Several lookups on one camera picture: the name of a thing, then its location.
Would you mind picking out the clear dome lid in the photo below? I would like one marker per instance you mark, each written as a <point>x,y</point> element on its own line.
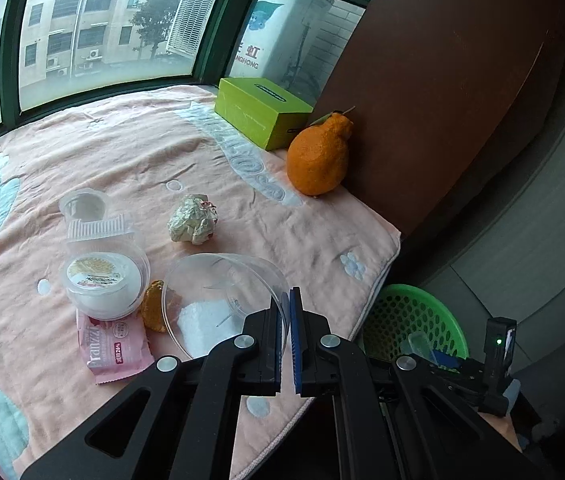
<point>248,284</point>

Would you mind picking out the clear rectangular plastic tray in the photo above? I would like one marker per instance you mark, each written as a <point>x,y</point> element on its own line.
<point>418,343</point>

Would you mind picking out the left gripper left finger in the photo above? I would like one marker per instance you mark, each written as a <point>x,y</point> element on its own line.
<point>176,420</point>

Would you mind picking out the pink snack wrapper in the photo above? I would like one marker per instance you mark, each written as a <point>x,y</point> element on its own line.
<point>113,350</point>

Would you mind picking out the small clear plastic cup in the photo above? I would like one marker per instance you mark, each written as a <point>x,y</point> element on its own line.
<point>85,204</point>

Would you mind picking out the orange citrus fruit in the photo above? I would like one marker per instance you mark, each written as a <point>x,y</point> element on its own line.
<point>317,158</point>

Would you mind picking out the brown wooden cabinet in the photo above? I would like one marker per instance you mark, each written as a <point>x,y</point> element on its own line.
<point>428,82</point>

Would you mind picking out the green plastic basket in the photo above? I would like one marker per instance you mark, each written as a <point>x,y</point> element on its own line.
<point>402,310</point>

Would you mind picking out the pink blanket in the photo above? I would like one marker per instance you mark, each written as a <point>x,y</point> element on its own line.
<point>146,151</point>

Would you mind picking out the orange jelly cup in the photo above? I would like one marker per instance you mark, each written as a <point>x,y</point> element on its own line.
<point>150,308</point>

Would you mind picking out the dark green window frame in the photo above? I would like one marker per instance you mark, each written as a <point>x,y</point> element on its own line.
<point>55,53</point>

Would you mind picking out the crumpled foil wrapper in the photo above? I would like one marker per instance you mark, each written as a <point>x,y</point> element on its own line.
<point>193,221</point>

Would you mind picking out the person right hand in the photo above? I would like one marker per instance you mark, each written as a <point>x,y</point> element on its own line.
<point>504,426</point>

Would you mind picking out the white round food container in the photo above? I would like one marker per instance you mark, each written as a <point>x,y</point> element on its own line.
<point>106,279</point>

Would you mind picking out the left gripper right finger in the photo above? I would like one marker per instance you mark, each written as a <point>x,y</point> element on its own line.
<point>398,419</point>

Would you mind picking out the green tissue box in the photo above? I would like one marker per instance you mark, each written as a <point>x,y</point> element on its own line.
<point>266,114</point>

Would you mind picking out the ridged clear plastic lid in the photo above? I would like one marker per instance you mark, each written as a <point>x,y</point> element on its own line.
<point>84,231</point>

